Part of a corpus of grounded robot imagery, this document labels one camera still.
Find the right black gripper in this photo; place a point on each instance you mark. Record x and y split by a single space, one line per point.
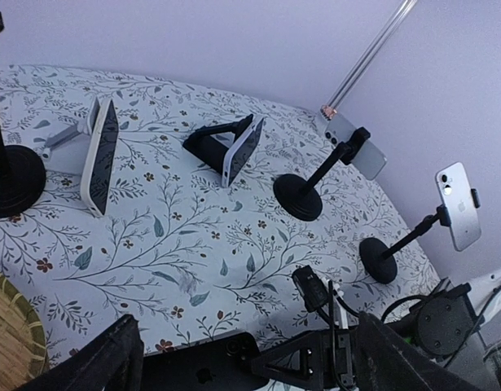
312 360

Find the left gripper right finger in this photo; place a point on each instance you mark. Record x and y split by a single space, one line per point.
384 361

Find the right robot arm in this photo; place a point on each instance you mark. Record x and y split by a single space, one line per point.
439 324

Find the red patterned bowl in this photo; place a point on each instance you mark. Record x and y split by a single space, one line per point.
328 112

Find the woven bamboo basket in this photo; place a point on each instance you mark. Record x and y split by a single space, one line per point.
23 351

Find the floral table mat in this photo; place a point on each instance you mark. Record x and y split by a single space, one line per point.
187 257

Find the white phone dual camera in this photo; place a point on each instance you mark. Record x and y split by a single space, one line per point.
461 203

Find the black round phone stand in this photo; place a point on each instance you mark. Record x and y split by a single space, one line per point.
298 196
22 178
378 258

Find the silver phone in clamp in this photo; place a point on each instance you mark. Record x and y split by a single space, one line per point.
364 155

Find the black folding phone stand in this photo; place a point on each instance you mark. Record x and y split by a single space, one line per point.
203 145

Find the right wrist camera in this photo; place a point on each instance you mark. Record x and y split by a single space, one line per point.
320 297

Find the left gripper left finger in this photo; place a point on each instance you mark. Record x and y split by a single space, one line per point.
113 360

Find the right aluminium frame post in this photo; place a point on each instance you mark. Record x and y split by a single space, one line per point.
372 50

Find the white-edged phone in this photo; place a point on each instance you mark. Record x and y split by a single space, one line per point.
98 167
240 151

